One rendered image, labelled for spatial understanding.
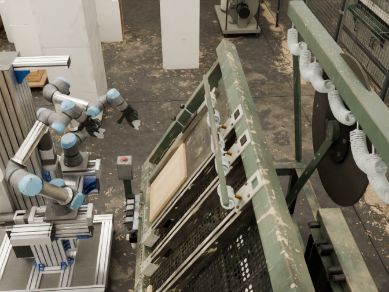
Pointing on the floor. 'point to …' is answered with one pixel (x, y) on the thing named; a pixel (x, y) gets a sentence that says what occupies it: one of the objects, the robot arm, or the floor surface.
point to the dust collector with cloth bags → (238, 17)
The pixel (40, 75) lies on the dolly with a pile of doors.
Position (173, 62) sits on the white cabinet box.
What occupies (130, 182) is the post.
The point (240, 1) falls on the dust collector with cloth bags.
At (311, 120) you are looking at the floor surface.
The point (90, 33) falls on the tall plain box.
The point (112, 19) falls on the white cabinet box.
